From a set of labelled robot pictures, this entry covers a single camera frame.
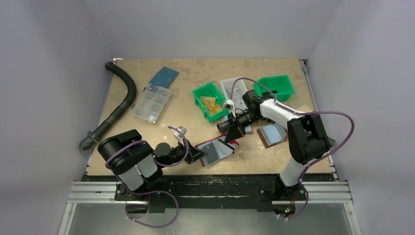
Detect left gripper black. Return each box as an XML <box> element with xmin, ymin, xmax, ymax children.
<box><xmin>160</xmin><ymin>138</ymin><xmax>207</xmax><ymax>168</ymax></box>

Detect dark grey VIP card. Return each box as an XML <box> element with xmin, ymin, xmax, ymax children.
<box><xmin>203</xmin><ymin>143</ymin><xmax>218</xmax><ymax>165</ymax></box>

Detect red leather card holder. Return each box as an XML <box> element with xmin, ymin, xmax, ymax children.
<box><xmin>196</xmin><ymin>135</ymin><xmax>240</xmax><ymax>167</ymax></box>

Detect white plastic bin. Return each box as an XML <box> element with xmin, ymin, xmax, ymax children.
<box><xmin>219</xmin><ymin>77</ymin><xmax>248</xmax><ymax>111</ymax></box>

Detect green bin with yellow items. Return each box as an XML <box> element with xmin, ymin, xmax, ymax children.
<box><xmin>192</xmin><ymin>82</ymin><xmax>229</xmax><ymax>123</ymax></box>

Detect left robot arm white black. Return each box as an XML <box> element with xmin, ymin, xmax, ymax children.
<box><xmin>97</xmin><ymin>126</ymin><xmax>207</xmax><ymax>200</ymax></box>

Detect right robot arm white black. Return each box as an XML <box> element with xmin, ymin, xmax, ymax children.
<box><xmin>217</xmin><ymin>90</ymin><xmax>335</xmax><ymax>199</ymax></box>

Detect brown open card holder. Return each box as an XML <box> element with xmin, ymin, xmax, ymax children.
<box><xmin>257</xmin><ymin>123</ymin><xmax>288</xmax><ymax>148</ymax></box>

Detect clear compartment screw box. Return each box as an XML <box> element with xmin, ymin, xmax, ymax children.
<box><xmin>132</xmin><ymin>86</ymin><xmax>171</xmax><ymax>124</ymax></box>

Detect black corrugated hose right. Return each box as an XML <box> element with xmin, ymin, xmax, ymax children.
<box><xmin>216</xmin><ymin>120</ymin><xmax>231</xmax><ymax>135</ymax></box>

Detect black corrugated hose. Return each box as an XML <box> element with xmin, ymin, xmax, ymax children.
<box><xmin>79</xmin><ymin>61</ymin><xmax>138</xmax><ymax>151</ymax></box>
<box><xmin>216</xmin><ymin>120</ymin><xmax>231</xmax><ymax>135</ymax></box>

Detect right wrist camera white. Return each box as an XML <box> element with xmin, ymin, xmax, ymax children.
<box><xmin>223</xmin><ymin>99</ymin><xmax>236</xmax><ymax>115</ymax></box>

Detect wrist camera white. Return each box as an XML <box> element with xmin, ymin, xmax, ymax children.
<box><xmin>223</xmin><ymin>99</ymin><xmax>236</xmax><ymax>115</ymax></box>
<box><xmin>173</xmin><ymin>126</ymin><xmax>187</xmax><ymax>145</ymax></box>

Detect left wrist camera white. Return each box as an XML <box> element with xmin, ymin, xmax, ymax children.
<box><xmin>173</xmin><ymin>126</ymin><xmax>187</xmax><ymax>145</ymax></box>

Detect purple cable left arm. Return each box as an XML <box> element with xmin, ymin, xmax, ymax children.
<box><xmin>105</xmin><ymin>125</ymin><xmax>191</xmax><ymax>229</ymax></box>

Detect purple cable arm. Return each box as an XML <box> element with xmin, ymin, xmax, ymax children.
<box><xmin>105</xmin><ymin>125</ymin><xmax>191</xmax><ymax>229</ymax></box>
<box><xmin>229</xmin><ymin>77</ymin><xmax>355</xmax><ymax>221</ymax></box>

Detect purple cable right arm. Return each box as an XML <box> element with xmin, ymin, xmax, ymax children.
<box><xmin>229</xmin><ymin>77</ymin><xmax>355</xmax><ymax>221</ymax></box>

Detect black corrugated hose left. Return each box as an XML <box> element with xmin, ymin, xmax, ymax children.
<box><xmin>79</xmin><ymin>61</ymin><xmax>138</xmax><ymax>151</ymax></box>

